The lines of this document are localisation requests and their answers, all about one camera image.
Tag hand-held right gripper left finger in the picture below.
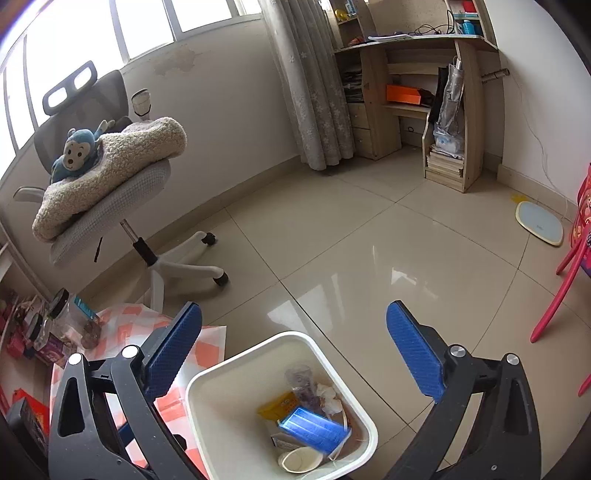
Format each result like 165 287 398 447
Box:
48 300 208 480

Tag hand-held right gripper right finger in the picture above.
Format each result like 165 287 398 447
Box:
385 300 542 480

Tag white plastic trash bin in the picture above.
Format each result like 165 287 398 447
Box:
185 331 379 480

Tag yellow snack packet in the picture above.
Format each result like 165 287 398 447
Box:
257 392 299 422

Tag blue cardboard box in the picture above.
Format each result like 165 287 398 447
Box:
278 407 350 456

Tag white paper cup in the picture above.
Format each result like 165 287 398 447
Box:
278 446 324 474

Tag orange white checked tablecloth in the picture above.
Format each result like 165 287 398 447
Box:
48 305 230 480

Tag labelled plastic jar black lid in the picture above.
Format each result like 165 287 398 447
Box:
28 314 77 366

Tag clear plastic jar black lid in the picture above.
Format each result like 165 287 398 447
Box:
46 288 103 350

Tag red plastic chair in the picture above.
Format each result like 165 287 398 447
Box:
530 166 591 398

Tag grey office chair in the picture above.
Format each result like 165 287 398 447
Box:
13 60 230 313

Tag pale bathroom scale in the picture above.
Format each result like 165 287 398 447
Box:
516 200 565 247

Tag stack of books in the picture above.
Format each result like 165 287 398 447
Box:
425 144 465 179

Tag beige fleece blanket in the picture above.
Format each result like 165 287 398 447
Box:
32 117 188 243

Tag blue monkey plush toy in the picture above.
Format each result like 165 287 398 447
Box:
50 121 116 184

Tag wooden desk with shelves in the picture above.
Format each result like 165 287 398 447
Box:
330 0 509 193

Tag silver foil bag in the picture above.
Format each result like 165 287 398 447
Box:
433 58 465 156

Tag orange box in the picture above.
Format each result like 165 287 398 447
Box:
386 84 424 106

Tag beige patterned curtain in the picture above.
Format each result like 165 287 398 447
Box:
257 0 357 171

